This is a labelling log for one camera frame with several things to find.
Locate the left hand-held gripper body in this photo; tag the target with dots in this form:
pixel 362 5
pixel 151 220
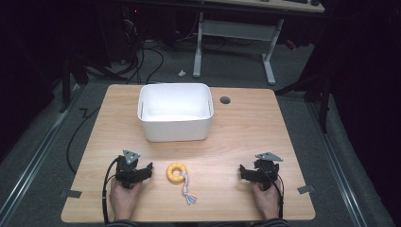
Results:
pixel 126 173

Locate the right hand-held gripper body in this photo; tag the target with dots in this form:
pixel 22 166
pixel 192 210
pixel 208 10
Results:
pixel 265 171

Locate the white plastic bin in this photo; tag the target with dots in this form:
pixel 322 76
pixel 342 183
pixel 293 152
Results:
pixel 175 113

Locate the person's left hand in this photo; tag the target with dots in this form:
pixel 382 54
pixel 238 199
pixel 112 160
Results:
pixel 123 198

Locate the person's right hand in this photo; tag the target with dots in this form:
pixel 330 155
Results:
pixel 267 201

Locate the grey tape piece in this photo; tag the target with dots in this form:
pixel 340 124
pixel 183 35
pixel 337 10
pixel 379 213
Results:
pixel 72 194
pixel 305 189

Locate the black stand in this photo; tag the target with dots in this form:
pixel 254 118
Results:
pixel 65 85
pixel 322 101

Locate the white paper scrap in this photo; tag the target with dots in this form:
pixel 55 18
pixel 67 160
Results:
pixel 182 73

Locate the red object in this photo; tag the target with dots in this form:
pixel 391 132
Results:
pixel 290 44

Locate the white-framed desk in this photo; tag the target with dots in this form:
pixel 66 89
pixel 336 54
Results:
pixel 236 30

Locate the metal floor rail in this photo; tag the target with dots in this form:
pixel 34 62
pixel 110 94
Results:
pixel 34 157
pixel 337 167

